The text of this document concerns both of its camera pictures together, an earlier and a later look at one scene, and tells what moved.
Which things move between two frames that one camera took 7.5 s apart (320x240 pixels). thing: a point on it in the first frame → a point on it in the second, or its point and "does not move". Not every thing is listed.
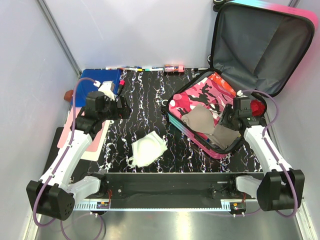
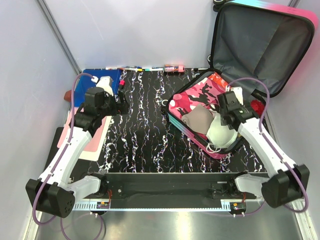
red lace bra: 258,107 does not move
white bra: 146,150 → 218,136
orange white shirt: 227,89 does not move
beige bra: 200,119 does not move
